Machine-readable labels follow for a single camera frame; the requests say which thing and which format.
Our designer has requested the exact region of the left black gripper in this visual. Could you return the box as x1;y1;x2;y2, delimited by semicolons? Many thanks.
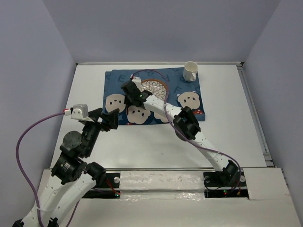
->
83;107;120;156

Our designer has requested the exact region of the blue bear placemat cloth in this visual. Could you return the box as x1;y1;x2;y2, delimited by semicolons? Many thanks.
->
103;68;205;125

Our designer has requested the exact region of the floral ceramic plate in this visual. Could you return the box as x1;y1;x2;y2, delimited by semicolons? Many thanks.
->
140;79;167;101

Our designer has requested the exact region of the white ceramic mug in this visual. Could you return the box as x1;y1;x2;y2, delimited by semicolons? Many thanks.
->
183;61;198;82

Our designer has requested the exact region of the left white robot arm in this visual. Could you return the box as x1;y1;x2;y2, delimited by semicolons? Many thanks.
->
13;105;120;227

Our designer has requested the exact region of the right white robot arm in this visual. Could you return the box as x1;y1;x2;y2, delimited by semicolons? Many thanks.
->
121;80;241;187

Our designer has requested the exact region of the white foam front strip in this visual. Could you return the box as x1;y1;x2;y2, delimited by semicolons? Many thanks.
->
119;171;205;201

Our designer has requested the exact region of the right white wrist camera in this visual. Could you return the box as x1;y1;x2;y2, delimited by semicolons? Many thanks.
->
130;74;142;88

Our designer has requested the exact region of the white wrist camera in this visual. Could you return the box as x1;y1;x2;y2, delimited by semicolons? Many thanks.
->
130;74;142;88
64;104;89;121

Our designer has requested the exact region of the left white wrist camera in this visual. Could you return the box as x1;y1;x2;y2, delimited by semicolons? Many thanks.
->
64;104;89;121

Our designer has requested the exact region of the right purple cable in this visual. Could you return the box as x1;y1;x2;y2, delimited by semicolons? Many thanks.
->
129;69;242;190

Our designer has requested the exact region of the purple cable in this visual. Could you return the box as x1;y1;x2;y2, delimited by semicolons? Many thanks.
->
129;69;242;190
16;111;81;227

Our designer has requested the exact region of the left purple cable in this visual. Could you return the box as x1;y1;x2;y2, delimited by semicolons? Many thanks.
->
16;111;81;227

